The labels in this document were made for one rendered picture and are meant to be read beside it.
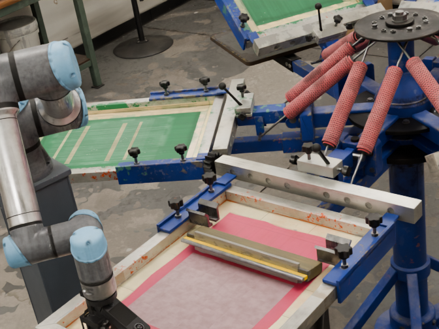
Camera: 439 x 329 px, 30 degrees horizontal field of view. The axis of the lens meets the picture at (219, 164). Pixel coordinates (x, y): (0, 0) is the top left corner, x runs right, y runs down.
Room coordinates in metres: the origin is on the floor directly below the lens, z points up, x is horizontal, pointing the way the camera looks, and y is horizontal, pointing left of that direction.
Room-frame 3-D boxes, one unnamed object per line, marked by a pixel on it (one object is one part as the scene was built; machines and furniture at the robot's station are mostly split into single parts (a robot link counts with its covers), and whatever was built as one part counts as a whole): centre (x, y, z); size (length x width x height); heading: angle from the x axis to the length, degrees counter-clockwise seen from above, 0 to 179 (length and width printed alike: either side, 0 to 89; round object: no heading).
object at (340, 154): (2.16, -0.33, 1.02); 0.17 x 0.06 x 0.05; 138
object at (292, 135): (2.66, -0.05, 0.90); 1.24 x 0.06 x 0.06; 78
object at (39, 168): (2.12, 0.55, 1.25); 0.15 x 0.15 x 0.10
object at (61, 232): (1.58, 0.34, 1.30); 0.11 x 0.11 x 0.08; 10
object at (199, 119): (2.72, 0.23, 1.05); 1.08 x 0.61 x 0.23; 78
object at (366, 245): (1.74, -0.32, 0.98); 0.30 x 0.05 x 0.07; 138
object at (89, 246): (1.49, 0.31, 1.30); 0.09 x 0.08 x 0.11; 10
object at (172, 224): (2.11, 0.09, 0.98); 0.30 x 0.05 x 0.07; 138
